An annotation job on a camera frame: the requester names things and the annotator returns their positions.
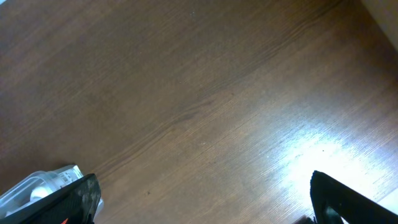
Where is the clear plastic container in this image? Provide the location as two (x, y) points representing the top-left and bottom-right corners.
(0, 164), (104, 220)

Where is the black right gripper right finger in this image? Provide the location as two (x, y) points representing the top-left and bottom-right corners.
(310, 170), (397, 224)

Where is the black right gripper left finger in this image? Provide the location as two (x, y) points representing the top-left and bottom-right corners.
(1, 174), (101, 224)

